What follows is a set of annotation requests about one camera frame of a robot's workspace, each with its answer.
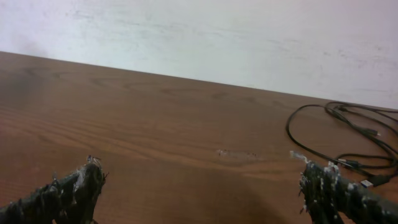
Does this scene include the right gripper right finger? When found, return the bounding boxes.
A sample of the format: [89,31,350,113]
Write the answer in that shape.
[290,151,397,224]

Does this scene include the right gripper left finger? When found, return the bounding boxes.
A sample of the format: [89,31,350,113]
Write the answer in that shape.
[1,155,107,224]

